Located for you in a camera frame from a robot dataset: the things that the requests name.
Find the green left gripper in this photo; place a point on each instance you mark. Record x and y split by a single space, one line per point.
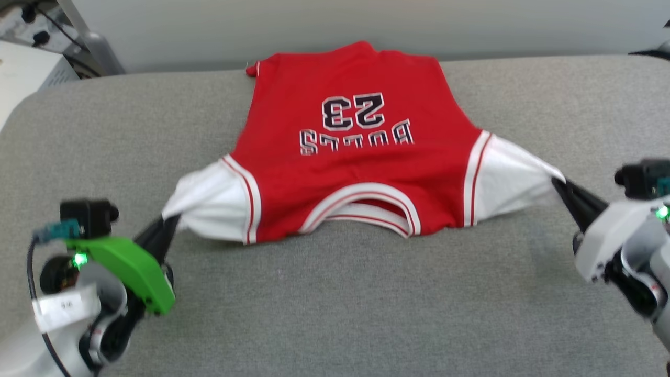
131 267

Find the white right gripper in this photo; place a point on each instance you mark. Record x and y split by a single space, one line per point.
607 230

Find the red and white basketball jersey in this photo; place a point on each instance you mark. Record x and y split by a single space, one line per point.
356 178

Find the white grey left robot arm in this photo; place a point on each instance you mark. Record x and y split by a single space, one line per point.
21 351

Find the white paper label tag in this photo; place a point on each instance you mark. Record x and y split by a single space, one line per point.
65 306

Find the grey metal panel foot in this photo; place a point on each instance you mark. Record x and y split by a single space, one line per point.
654 50
102 55

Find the white equipment box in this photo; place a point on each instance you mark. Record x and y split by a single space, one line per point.
26 78

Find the white power strip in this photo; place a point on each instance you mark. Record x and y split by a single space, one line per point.
23 23

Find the white partition panel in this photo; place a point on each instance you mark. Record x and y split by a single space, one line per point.
366 23

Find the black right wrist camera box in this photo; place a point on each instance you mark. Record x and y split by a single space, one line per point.
641 178

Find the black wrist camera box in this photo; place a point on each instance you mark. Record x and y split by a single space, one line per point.
86 214
641 178

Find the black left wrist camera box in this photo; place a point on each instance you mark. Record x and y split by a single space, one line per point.
86 214

